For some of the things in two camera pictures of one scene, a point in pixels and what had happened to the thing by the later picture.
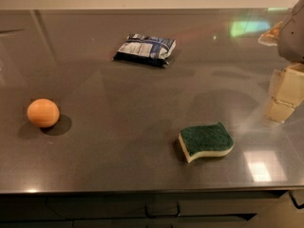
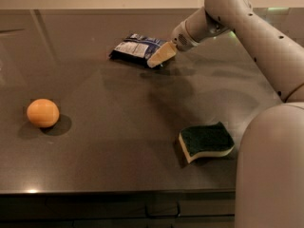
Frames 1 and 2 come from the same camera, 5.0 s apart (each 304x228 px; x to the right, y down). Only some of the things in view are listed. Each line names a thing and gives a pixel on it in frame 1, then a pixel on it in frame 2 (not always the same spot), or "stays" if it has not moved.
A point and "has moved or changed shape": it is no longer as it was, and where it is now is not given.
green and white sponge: (205, 141) stays
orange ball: (43, 112) stays
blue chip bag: (146, 48) has moved or changed shape
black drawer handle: (177, 215) stays
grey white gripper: (293, 37) to (180, 39)
